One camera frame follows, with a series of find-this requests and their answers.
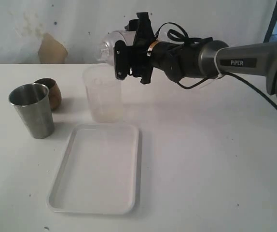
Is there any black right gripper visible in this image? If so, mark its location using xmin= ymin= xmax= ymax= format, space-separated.
xmin=125 ymin=12 xmax=154 ymax=85

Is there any clear domed shaker lid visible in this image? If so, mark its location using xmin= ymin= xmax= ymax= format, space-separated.
xmin=94 ymin=32 xmax=119 ymax=66

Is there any stainless steel cup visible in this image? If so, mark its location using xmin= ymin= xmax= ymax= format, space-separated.
xmin=8 ymin=83 xmax=55 ymax=139

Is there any clear plastic shaker cup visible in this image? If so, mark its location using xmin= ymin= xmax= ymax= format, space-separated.
xmin=109 ymin=30 xmax=136 ymax=48

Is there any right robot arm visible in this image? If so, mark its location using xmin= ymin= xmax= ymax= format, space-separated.
xmin=114 ymin=12 xmax=277 ymax=110

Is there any translucent frosted plastic cup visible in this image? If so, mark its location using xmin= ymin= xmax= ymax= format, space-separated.
xmin=82 ymin=64 xmax=123 ymax=123

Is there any white rectangular plastic tray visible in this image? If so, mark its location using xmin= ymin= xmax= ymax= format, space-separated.
xmin=46 ymin=124 xmax=139 ymax=215

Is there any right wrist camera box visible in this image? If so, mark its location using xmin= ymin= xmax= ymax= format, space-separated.
xmin=113 ymin=40 xmax=135 ymax=81

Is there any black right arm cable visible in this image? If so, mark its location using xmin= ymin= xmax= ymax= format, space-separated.
xmin=154 ymin=23 xmax=277 ymax=121

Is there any black metal window post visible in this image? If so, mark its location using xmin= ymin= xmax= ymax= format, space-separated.
xmin=263 ymin=1 xmax=277 ymax=43

